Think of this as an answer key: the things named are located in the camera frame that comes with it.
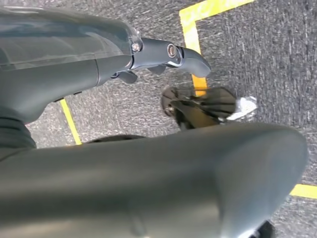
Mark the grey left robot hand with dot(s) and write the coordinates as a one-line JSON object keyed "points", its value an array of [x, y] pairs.
{"points": [[49, 49]]}

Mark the yellow floor tape line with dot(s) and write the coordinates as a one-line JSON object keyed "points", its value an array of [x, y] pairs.
{"points": [[192, 36]]}

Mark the white paper scrap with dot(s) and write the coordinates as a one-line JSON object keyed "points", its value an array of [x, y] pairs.
{"points": [[244, 106]]}

